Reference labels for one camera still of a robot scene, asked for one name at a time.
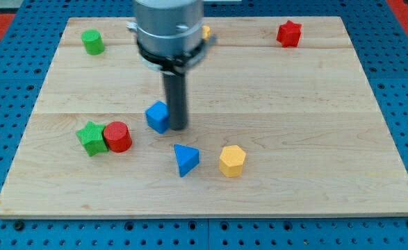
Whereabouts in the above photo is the yellow block behind arm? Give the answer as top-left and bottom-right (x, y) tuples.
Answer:
(202, 25), (211, 41)

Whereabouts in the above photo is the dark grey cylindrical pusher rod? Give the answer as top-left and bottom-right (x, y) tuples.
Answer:
(163, 74), (188, 131)

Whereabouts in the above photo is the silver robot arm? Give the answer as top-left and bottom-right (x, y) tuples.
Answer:
(127, 0), (217, 131)

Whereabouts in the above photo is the wooden board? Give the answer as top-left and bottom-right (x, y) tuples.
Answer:
(0, 17), (408, 219)

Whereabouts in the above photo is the red cylinder block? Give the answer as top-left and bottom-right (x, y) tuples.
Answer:
(103, 121), (132, 153)

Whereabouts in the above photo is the green cylinder block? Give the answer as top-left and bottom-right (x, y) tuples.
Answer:
(81, 29), (105, 55)

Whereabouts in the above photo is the yellow hexagon block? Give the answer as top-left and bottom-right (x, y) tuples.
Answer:
(219, 145), (246, 178)

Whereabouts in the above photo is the blue triangle block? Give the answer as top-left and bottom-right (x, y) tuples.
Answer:
(173, 144), (199, 178)

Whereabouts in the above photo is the red star block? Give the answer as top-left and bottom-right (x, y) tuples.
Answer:
(276, 20), (302, 47)

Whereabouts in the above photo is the blue cube block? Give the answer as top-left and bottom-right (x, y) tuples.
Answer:
(145, 101), (170, 134)

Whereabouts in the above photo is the green star block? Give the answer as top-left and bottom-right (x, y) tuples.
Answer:
(76, 121), (108, 156)

